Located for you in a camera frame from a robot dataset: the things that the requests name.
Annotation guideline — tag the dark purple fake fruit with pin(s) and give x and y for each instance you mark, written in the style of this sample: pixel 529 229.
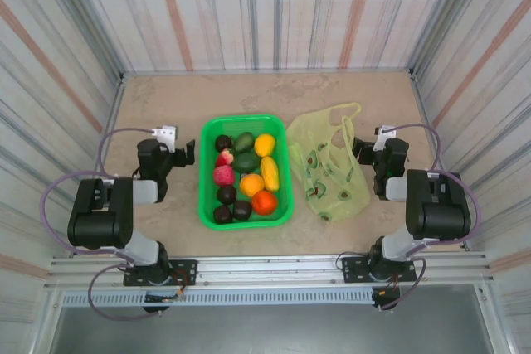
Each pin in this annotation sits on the dark purple fake fruit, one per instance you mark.
pixel 227 194
pixel 222 214
pixel 224 143
pixel 242 210

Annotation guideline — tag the red fake strawberry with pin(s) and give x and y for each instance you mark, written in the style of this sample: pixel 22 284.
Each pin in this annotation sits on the red fake strawberry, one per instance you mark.
pixel 225 159

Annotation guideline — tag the pink red fake lychee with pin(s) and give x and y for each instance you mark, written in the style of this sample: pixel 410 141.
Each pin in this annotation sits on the pink red fake lychee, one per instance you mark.
pixel 224 176

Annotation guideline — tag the yellow avocado-print plastic bag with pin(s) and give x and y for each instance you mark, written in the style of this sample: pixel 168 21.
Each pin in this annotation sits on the yellow avocado-print plastic bag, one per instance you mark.
pixel 332 188

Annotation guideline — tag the small green fake avocado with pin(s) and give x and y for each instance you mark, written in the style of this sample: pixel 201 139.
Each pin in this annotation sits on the small green fake avocado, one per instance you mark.
pixel 244 141

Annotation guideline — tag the large green fake avocado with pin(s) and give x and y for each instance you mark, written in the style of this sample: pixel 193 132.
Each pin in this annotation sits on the large green fake avocado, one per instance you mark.
pixel 246 161

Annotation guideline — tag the green plastic basket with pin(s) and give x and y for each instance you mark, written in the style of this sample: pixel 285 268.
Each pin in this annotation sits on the green plastic basket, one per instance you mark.
pixel 245 124

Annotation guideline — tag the round yellow fake mango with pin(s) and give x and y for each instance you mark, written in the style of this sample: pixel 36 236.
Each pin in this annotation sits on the round yellow fake mango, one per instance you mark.
pixel 264 144

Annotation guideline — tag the long yellow fake mango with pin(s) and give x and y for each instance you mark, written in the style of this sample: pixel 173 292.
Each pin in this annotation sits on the long yellow fake mango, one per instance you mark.
pixel 269 173

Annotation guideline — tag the red-orange fake tangerine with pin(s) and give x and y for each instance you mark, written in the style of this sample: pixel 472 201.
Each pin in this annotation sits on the red-orange fake tangerine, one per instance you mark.
pixel 264 202

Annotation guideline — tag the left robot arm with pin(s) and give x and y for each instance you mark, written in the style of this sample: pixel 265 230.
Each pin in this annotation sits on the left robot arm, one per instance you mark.
pixel 99 221

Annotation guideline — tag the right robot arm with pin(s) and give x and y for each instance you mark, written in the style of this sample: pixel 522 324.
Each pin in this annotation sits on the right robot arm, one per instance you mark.
pixel 439 213

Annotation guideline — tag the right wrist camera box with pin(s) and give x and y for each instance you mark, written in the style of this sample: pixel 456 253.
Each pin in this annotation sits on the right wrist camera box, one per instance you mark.
pixel 383 135

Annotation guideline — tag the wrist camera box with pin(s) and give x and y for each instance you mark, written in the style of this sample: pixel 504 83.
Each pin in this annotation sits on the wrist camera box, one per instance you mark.
pixel 383 135
pixel 166 135

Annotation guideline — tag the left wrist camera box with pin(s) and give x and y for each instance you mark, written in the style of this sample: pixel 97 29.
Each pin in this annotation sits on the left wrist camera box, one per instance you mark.
pixel 166 135

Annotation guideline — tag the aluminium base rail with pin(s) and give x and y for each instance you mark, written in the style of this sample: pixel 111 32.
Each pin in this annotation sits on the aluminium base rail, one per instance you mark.
pixel 269 267

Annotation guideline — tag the black round underside mount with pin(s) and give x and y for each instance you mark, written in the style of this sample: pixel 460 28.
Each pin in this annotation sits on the black round underside mount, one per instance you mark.
pixel 157 309
pixel 386 300

